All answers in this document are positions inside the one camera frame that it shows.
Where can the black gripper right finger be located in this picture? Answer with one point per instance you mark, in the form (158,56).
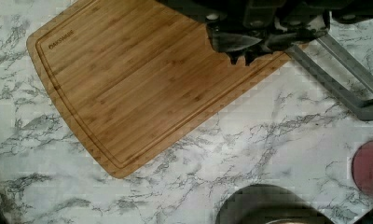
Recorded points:
(281,42)

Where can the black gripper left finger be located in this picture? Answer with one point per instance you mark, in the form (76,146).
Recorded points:
(233,44)

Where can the grey oven door handle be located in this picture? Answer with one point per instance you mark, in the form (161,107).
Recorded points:
(343,69)

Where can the bamboo cutting board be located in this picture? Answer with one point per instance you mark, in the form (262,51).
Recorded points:
(131,77)

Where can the dark red cup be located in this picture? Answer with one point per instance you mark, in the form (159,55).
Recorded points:
(362,168)

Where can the black round canister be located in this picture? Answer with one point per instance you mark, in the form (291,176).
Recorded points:
(268,204)

